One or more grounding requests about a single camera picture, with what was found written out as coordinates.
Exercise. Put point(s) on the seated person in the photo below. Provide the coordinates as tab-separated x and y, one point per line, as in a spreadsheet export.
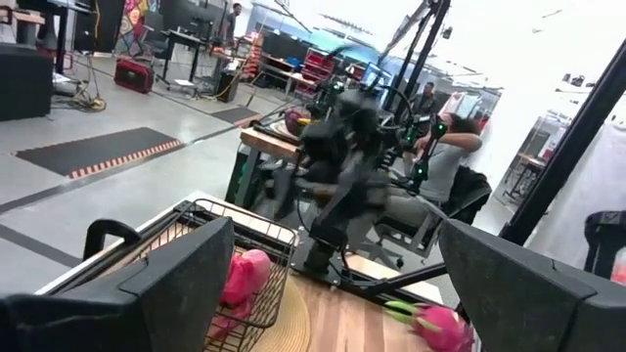
445	166

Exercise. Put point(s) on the red bag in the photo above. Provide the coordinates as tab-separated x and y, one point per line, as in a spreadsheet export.
134	75

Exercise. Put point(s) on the round woven placemat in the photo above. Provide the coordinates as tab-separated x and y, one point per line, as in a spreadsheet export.
291	322

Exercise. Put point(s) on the thick black frame post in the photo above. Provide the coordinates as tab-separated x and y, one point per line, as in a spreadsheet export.
572	142

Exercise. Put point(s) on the black striped floor mat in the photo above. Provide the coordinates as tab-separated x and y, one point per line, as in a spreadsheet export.
98	151

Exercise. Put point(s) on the black office chair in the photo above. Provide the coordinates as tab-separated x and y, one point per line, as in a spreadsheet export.
464	190

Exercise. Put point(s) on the black cabinet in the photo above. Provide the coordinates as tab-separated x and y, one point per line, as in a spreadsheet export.
24	80

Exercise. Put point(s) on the person behind frame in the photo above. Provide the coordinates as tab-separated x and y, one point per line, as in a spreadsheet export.
426	100

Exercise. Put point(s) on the black desk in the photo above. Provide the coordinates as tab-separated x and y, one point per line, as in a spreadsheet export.
188	38

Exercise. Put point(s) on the black computer tower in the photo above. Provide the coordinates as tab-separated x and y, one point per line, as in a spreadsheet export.
228	88

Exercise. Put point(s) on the blue lit monitor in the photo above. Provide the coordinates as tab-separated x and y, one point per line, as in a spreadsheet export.
374	78

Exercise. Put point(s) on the black device with green light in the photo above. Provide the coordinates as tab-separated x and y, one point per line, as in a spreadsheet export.
419	171

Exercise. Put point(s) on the small black floor mat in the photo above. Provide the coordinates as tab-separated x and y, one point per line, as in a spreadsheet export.
235	115

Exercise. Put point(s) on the black slanted frame post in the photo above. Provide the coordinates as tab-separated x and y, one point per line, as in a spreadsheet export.
423	54

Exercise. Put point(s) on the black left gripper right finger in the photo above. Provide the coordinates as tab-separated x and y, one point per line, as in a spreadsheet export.
528	303

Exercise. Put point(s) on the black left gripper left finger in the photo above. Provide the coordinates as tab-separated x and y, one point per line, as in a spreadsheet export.
147	303

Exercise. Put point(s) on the wooden background table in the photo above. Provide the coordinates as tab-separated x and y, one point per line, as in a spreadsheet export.
266	142

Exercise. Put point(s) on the pink dragon fruit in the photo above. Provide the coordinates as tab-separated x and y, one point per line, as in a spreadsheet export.
244	278
445	330

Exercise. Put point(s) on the standing person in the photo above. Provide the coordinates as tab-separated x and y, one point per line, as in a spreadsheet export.
235	22

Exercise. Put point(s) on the red bin shelf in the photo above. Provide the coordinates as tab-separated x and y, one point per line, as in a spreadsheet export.
318	63

